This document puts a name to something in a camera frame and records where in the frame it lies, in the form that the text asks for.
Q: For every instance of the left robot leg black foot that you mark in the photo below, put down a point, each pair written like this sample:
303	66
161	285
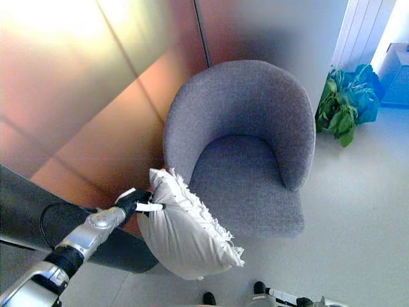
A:
209	299

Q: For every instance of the white pleated curtain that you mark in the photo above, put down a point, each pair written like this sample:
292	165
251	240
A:
358	32

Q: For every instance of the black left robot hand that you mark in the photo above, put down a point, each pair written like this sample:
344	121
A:
134	201

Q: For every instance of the green potted plant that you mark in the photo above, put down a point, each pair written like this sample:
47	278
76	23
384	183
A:
345	105

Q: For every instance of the beige nightstand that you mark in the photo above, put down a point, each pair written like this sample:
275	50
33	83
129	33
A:
397	80

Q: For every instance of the white fringed pillow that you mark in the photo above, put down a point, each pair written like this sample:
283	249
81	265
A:
182	240

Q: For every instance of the grey fabric armchair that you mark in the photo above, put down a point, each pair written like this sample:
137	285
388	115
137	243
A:
243	153

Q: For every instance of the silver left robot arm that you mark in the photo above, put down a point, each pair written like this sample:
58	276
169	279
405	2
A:
73	246

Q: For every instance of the dark grey table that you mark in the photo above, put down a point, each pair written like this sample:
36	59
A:
22	204

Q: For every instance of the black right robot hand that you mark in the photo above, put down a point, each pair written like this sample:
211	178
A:
303	302

